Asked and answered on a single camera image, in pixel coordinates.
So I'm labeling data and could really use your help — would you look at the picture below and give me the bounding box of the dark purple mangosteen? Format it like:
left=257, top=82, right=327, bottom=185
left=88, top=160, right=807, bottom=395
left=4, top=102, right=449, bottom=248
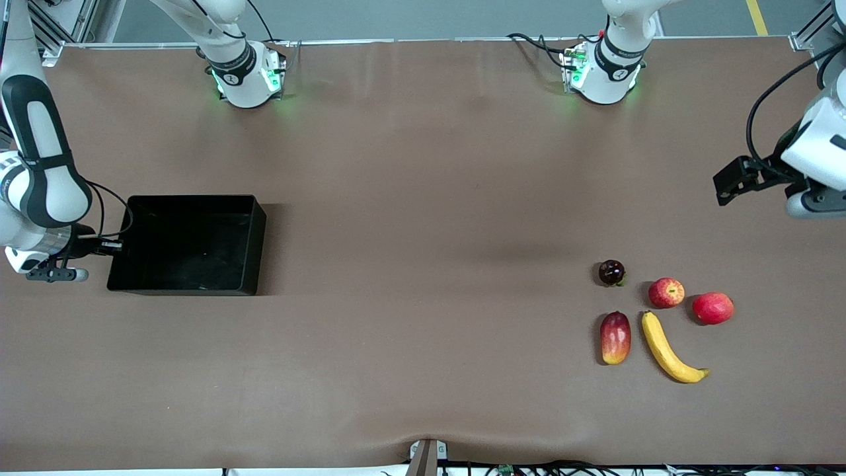
left=598, top=259, right=627, bottom=288

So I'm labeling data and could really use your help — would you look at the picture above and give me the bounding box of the aluminium frame profile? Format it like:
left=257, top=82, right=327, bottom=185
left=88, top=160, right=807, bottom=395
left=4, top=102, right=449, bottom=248
left=790, top=0, right=846, bottom=52
left=26, top=0, right=100, bottom=67

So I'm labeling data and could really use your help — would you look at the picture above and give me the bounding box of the brown table mat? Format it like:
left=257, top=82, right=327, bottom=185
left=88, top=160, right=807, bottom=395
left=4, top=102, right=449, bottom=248
left=0, top=36, right=846, bottom=471

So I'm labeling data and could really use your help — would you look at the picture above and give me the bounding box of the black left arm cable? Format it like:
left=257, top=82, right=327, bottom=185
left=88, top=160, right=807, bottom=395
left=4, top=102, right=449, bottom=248
left=746, top=43, right=846, bottom=174

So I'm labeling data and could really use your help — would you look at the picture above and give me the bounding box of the black right base cable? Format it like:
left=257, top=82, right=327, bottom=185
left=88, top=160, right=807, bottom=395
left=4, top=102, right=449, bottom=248
left=248, top=0, right=301, bottom=50

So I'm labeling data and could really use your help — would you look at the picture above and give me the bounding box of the black plastic box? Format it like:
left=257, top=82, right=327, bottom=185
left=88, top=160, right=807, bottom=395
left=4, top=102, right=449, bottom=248
left=106, top=194, right=267, bottom=296

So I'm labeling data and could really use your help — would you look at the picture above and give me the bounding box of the black base cable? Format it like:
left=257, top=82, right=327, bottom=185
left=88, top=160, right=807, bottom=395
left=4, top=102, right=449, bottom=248
left=508, top=32, right=599, bottom=70
left=248, top=0, right=301, bottom=50

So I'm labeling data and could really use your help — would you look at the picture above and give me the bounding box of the small red yellow apple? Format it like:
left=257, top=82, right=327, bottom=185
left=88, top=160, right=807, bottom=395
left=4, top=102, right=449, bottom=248
left=648, top=277, right=686, bottom=309

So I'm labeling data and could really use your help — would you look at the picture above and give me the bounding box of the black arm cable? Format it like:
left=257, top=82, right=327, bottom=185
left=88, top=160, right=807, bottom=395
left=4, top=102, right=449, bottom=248
left=85, top=178, right=133, bottom=240
left=746, top=43, right=846, bottom=174

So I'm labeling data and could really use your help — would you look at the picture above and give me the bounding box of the red peach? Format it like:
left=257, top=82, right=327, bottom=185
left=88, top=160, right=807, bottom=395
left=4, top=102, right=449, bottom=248
left=691, top=292, right=735, bottom=326

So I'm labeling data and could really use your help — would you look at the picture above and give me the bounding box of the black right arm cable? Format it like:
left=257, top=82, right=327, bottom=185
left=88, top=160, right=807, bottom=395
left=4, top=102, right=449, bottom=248
left=85, top=178, right=133, bottom=240

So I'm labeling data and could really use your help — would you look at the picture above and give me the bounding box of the red yellow mango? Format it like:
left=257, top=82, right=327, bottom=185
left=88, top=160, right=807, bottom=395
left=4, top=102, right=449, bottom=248
left=599, top=311, right=632, bottom=366

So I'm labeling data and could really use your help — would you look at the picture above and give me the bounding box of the black left base cable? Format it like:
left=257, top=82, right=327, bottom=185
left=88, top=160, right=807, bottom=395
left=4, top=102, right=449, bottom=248
left=508, top=32, right=599, bottom=70

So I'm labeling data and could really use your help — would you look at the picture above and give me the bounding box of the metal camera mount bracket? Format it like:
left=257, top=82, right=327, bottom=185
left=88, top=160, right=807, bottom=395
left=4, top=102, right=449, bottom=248
left=406, top=438, right=449, bottom=476

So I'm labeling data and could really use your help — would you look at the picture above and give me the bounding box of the yellow banana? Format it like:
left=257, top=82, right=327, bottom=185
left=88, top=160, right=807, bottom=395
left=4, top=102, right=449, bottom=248
left=641, top=311, right=711, bottom=384

